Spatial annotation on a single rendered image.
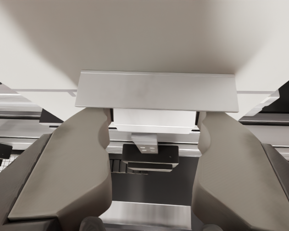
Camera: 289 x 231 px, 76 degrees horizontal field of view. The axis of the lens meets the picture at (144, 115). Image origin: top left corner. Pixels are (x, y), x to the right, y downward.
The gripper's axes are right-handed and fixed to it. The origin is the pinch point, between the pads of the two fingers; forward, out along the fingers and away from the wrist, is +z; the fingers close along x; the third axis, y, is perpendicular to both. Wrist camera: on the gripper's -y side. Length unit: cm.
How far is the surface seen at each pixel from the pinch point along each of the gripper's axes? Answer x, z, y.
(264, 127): 26.3, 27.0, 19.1
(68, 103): -7.1, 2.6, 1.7
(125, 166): -8.1, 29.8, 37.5
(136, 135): -2.1, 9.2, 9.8
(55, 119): -11.6, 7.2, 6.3
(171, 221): 2.2, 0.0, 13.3
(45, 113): -13.0, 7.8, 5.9
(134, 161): -3.5, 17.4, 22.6
